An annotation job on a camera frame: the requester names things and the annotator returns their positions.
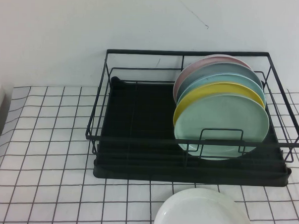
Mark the white grid tablecloth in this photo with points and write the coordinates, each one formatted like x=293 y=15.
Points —
x=49 y=187

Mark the mint green plate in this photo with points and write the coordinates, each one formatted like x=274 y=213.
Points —
x=221 y=115

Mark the pink plate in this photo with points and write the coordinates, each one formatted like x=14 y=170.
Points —
x=182 y=80

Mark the grey-blue plate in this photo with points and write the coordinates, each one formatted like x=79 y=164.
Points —
x=215 y=70

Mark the white plate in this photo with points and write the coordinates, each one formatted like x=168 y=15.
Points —
x=202 y=213

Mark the yellow plate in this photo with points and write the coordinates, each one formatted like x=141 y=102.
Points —
x=202 y=94

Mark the light blue plate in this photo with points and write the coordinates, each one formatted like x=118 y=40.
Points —
x=230 y=79

